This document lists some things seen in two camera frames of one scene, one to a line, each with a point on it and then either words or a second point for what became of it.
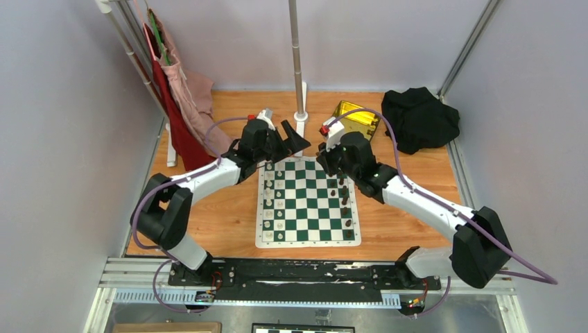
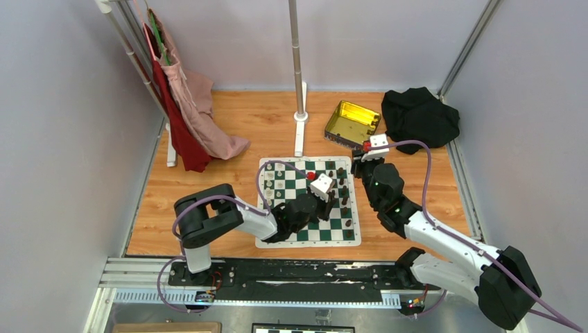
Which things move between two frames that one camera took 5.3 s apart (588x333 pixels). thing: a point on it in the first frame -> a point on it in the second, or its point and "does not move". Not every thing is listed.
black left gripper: [292, 145] -> [326, 207]
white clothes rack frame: [125, 21] does not move
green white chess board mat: [299, 205] does not move
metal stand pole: [299, 78] does not move
